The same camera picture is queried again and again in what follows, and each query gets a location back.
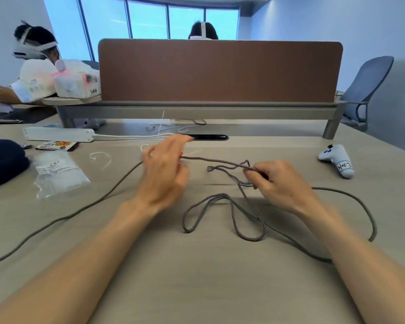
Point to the white power strip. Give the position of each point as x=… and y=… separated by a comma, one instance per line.
x=57, y=134

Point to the white tissue pack pink label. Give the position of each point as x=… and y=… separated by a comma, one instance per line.
x=74, y=84

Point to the white printed snack packet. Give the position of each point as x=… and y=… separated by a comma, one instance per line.
x=55, y=145

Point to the brown desk divider panel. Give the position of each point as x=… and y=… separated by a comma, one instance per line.
x=219, y=70

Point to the small purple candy wrapper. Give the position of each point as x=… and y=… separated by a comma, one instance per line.
x=26, y=146

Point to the small white rounded object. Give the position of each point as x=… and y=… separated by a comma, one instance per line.
x=95, y=123

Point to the white labelled hand controller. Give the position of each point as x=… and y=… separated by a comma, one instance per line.
x=339, y=161

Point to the black flat tablet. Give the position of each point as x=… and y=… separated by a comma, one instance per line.
x=30, y=114

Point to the large glass window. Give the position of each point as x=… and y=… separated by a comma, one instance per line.
x=104, y=23

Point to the grey office chair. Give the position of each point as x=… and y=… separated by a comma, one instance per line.
x=91, y=64
x=368, y=84

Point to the grey metal desk shelf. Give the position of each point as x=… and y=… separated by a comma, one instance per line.
x=206, y=112

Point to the person's left forearm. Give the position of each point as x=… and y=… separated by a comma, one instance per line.
x=71, y=273

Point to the person's right hand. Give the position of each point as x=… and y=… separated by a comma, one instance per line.
x=287, y=188

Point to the round beige shelf board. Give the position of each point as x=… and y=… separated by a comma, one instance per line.
x=67, y=101

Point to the navy baseball cap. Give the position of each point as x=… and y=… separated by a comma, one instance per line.
x=5, y=163

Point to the person's right forearm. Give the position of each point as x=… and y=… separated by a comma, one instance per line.
x=368, y=266

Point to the person's left hand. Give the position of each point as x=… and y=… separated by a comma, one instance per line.
x=162, y=178

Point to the white head-mounted headset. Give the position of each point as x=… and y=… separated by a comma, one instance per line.
x=27, y=52
x=202, y=31

